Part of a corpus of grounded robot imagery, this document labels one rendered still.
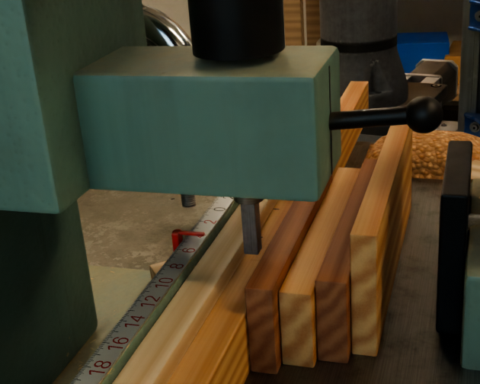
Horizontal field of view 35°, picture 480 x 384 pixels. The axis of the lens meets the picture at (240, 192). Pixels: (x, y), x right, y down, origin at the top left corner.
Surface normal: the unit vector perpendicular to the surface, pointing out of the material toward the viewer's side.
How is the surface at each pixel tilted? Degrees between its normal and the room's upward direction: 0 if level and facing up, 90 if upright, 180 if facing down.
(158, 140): 90
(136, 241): 0
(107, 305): 0
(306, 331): 90
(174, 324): 0
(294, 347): 90
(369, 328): 90
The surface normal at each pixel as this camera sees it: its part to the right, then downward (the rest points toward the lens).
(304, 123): -0.29, 0.40
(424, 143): -0.17, -0.76
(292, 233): -0.07, -0.92
